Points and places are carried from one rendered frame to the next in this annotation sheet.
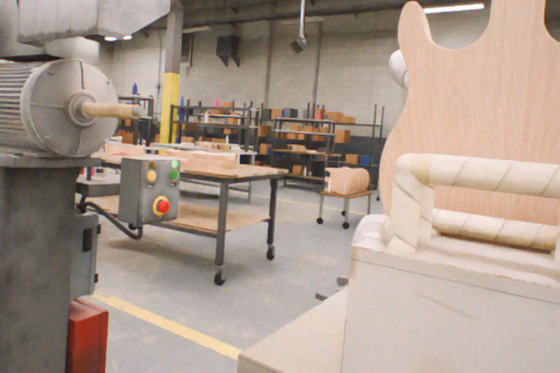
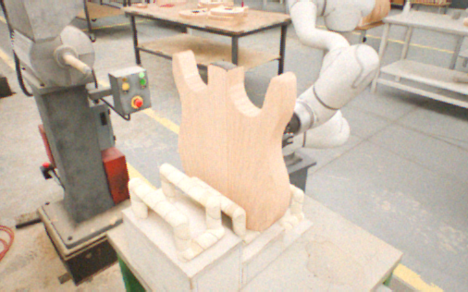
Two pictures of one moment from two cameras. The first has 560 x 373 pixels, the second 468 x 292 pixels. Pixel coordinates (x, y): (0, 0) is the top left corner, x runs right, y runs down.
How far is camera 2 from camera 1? 0.69 m
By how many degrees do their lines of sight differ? 32
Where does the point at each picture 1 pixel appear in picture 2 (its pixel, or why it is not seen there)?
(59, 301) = (93, 153)
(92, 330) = (117, 165)
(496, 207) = (220, 185)
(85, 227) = (100, 112)
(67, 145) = (64, 80)
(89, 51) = not seen: hidden behind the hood
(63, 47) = not seen: hidden behind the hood
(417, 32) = (180, 75)
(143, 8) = (63, 14)
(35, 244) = (70, 127)
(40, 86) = (35, 50)
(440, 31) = not seen: outside the picture
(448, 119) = (199, 132)
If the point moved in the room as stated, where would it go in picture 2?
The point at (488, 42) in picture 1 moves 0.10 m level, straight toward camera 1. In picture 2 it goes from (208, 94) to (174, 109)
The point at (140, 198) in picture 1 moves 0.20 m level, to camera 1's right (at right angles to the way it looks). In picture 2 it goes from (121, 101) to (159, 105)
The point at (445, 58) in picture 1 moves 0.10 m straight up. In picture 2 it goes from (193, 96) to (190, 54)
